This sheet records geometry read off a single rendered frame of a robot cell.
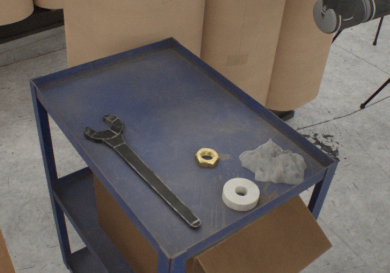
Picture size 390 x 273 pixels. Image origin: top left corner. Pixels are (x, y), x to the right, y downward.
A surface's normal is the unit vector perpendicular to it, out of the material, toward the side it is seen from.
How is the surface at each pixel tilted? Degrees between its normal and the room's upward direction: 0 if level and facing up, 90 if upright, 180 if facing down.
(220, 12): 90
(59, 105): 0
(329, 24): 99
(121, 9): 90
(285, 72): 90
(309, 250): 26
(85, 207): 0
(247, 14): 90
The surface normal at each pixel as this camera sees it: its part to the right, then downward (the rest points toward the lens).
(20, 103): 0.07, -0.79
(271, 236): 0.33, -0.48
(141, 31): 0.25, 0.61
